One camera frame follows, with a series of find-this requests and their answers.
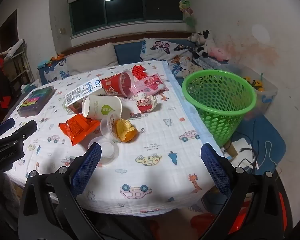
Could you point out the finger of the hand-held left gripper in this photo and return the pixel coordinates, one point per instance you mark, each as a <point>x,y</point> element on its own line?
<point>5,126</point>
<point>25,129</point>

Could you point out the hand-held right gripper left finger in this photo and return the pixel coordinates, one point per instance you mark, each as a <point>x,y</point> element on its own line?
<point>87,170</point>

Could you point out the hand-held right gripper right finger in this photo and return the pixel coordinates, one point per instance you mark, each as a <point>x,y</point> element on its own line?
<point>215,170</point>

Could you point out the clear plastic lid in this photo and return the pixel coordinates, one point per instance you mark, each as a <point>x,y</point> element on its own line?
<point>107,151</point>

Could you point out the orange snack packet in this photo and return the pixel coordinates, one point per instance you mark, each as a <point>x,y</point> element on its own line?
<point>76,127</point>

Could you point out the clear labelled plastic cup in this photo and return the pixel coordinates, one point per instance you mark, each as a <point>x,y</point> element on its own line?
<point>109,127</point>

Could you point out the orange peel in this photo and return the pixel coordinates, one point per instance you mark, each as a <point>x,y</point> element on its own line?
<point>126,132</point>

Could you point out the green plastic mesh basket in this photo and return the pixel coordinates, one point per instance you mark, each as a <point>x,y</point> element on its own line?
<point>215,110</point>

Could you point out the white paper cup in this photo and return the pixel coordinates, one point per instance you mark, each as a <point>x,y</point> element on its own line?
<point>102,107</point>

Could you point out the drink carton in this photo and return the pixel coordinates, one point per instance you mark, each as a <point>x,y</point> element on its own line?
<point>80,92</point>

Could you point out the red printed plastic cup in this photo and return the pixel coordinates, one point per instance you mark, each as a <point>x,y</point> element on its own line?
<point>112,85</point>

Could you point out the red white wrapper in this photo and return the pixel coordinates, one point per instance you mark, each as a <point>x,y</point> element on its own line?
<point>145,102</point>

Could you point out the pink snack packet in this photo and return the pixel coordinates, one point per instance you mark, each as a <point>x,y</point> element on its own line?
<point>147,85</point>

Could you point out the red plastic brush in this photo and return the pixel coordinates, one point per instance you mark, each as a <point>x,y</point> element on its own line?
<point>138,71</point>

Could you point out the colourful marker box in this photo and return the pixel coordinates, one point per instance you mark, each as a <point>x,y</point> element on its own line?
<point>35,100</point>

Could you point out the red black clothing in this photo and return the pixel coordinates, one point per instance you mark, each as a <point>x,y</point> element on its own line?
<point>0,85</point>

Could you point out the red plastic object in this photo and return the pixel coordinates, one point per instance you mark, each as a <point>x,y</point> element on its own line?
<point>202,220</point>

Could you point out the blue floor mat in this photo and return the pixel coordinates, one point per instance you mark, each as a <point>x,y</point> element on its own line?
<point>265,130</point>

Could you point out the small butterfly pillow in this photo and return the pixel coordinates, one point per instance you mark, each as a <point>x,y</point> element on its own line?
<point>55,72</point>

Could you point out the white metal rack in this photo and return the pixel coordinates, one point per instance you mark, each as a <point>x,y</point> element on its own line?
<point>17,60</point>

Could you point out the teal toy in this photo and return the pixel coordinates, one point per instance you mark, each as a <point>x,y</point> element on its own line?
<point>43,63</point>

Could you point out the orange toy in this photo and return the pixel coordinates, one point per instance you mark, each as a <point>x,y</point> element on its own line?
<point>56,56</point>

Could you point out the clear storage box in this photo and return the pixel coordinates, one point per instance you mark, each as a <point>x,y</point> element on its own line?
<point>267,95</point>

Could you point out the yellow toy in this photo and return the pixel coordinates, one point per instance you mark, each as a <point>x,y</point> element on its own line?
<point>255,83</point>

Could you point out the dark wooden door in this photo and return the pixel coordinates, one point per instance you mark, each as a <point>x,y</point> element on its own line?
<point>7,30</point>

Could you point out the beige pillow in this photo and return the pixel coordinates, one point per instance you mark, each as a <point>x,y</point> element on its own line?
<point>90,57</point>

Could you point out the patterned white cloth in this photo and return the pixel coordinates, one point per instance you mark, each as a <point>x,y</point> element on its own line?
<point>190,66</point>

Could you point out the dotted blue cloth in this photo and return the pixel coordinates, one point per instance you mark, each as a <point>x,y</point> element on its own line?
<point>212,62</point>

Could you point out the pink plush toy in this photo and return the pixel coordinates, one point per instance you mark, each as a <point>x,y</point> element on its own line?
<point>218,53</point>

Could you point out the blue cushion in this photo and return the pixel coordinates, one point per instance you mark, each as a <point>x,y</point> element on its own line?
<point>127,52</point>

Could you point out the black white plush cow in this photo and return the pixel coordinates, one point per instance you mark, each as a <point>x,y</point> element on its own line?
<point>202,41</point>

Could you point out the large butterfly pillow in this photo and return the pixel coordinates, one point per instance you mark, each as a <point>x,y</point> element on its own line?
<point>160,47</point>

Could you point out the dark window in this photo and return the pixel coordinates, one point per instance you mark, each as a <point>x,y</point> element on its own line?
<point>125,7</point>

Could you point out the wall socket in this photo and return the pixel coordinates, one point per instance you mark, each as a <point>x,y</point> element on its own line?
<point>62,31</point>

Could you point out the colourful wall decoration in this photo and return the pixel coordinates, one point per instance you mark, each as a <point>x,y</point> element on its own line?
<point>187,12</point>

